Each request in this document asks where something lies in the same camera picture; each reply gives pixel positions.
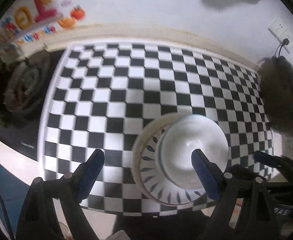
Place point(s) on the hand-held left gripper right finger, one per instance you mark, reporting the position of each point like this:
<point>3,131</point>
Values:
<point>205,177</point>

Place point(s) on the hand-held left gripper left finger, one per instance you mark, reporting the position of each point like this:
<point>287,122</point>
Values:
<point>91,173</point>

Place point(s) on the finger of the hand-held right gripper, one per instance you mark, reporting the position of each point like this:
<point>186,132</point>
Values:
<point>266,158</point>

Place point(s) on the pink floral white plate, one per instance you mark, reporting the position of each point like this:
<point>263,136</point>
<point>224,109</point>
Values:
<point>136,160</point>

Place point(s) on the blue leaf pattern plate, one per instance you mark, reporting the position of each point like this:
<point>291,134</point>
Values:
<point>156,182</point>

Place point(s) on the dark round pot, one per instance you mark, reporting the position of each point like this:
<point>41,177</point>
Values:
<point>281,92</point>

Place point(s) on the black and white checkered mat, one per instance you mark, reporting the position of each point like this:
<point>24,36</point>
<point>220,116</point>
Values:
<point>111,92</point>

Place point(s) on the black glass cooktop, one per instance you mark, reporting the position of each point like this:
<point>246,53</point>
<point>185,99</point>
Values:
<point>16,127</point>

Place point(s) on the stove burner grate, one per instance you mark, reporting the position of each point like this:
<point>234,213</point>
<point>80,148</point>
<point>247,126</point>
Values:
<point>26,87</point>

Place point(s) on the white wall socket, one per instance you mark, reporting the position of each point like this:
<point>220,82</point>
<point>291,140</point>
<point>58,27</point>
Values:
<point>282,33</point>

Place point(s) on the colourful wall stickers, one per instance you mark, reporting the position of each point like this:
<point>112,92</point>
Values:
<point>41,10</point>

